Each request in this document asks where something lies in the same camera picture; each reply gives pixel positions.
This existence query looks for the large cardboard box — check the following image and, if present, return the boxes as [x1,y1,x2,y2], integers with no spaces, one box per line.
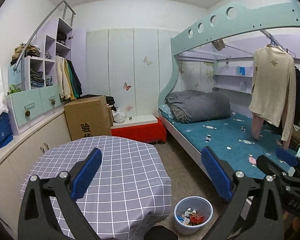
[64,96,111,140]

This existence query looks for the red covered bench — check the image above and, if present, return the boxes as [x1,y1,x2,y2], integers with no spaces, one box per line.
[111,119,167,143]

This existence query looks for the grey folded duvet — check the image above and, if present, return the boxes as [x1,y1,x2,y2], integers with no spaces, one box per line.
[165,90,232,124]

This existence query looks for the metal stair handrail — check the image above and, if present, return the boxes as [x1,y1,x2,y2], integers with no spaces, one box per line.
[13,0,76,91]

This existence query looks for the hanging clothes on rack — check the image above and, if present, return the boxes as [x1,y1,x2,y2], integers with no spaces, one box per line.
[56,55,83,100]

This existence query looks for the blue shopping bag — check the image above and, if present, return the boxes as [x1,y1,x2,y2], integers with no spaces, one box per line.
[0,113,13,148]

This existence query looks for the light blue plastic bucket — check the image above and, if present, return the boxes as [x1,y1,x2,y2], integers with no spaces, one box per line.
[174,196,213,235]

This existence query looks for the white bed frame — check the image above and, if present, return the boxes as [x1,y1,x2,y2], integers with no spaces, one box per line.
[159,113,210,179]

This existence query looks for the grey checked tablecloth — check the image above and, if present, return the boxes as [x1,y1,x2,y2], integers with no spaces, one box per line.
[20,135,172,239]

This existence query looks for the teal bed mattress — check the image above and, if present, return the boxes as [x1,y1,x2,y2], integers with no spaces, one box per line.
[159,105,290,178]

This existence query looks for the white plastic bag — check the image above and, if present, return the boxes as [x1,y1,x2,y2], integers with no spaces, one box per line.
[112,108,127,124]

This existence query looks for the person's black trouser leg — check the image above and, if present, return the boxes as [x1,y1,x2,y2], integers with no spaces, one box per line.
[144,225,178,240]

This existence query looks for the lilac shelf cabinet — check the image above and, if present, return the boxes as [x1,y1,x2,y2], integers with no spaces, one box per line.
[6,18,73,135]

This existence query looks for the beige hanging sweater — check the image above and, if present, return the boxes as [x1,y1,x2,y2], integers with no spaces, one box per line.
[249,44,296,150]

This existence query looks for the red snack bag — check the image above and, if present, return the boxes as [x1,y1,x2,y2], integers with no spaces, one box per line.
[189,213,204,226]

